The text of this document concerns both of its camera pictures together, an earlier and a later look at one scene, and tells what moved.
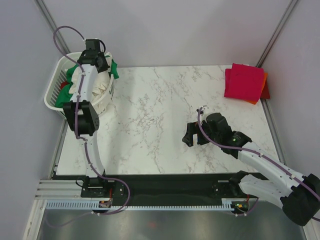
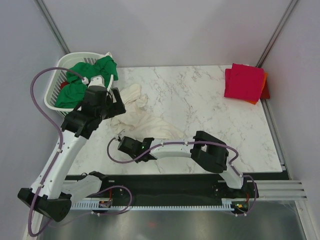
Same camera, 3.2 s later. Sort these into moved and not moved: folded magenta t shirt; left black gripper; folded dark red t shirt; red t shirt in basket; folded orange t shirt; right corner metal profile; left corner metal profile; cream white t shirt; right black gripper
Moved: right black gripper; left black gripper; cream white t shirt
Not moved: folded magenta t shirt; left corner metal profile; folded dark red t shirt; right corner metal profile; folded orange t shirt; red t shirt in basket
